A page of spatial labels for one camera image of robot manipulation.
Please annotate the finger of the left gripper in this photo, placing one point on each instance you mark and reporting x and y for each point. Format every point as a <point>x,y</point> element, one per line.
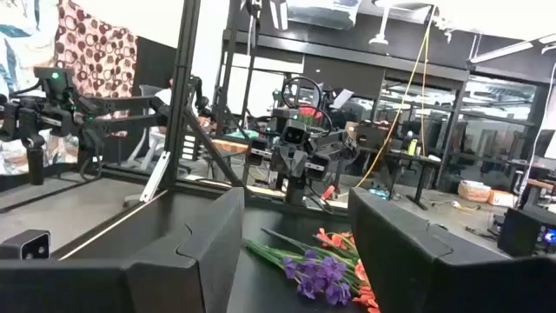
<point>257,152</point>
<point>318,168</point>

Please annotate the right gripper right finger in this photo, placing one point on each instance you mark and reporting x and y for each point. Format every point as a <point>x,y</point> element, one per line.
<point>434,282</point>

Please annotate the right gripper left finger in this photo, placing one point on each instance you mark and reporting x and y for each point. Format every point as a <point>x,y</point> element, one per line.
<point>187,282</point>

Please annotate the purple artificial flower bunch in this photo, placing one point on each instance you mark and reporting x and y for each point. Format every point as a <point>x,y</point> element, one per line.
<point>321,274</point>

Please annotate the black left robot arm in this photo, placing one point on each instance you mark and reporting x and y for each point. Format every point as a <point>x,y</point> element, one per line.
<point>334,148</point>

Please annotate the small red tag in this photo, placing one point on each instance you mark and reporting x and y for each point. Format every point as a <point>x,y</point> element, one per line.
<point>328,192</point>

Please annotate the black desk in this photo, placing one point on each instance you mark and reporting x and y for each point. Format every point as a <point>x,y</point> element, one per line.
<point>412,157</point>

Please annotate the yellow bottle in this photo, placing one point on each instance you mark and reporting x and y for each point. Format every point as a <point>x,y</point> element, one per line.
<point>412,148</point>

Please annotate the beige basket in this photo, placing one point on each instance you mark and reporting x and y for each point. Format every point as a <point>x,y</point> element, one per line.
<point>473,191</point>

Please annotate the black computer box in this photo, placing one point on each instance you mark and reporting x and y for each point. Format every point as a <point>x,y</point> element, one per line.
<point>521,232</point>

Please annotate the person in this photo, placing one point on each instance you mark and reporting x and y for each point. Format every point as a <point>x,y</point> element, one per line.
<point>165,96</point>

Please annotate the brown circle pattern curtain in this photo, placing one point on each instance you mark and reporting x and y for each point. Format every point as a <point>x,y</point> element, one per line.
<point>95,48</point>

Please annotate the blue leaf pattern cloth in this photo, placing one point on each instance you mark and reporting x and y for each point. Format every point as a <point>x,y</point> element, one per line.
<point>21,39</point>

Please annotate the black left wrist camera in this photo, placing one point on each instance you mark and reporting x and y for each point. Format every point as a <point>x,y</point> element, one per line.
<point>295,132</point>

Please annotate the black table-level camera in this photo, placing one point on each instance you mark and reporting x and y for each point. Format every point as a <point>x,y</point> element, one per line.
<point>26,245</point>

